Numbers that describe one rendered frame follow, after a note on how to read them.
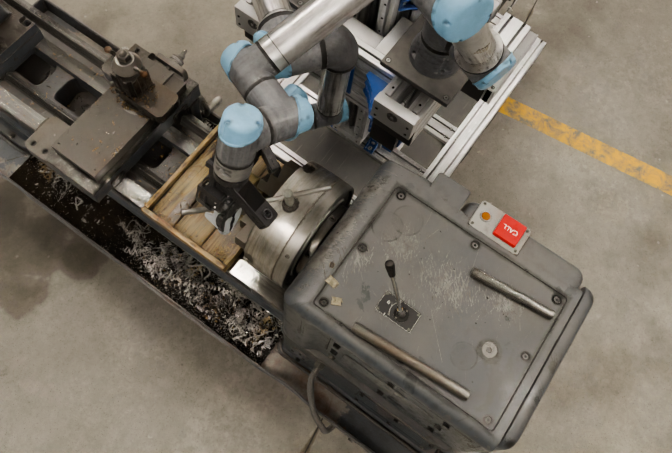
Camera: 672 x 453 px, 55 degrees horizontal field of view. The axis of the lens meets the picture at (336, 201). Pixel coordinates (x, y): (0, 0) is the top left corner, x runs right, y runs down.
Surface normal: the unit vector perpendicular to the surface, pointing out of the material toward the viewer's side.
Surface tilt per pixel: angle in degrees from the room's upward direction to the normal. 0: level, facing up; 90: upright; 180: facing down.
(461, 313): 0
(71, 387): 0
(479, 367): 0
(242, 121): 18
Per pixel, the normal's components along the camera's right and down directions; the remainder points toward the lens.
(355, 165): 0.07, -0.37
